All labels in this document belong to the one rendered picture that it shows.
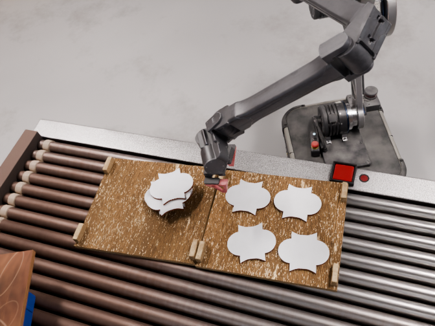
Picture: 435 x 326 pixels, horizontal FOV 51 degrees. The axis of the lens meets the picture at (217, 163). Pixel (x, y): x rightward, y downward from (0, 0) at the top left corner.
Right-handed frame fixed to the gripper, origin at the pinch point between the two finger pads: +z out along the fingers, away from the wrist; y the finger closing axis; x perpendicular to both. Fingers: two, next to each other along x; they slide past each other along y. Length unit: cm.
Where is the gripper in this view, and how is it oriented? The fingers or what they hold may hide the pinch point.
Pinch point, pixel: (227, 177)
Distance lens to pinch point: 138.4
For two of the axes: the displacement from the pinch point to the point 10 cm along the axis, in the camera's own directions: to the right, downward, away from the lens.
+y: -2.3, 8.0, -5.5
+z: 3.3, 6.0, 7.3
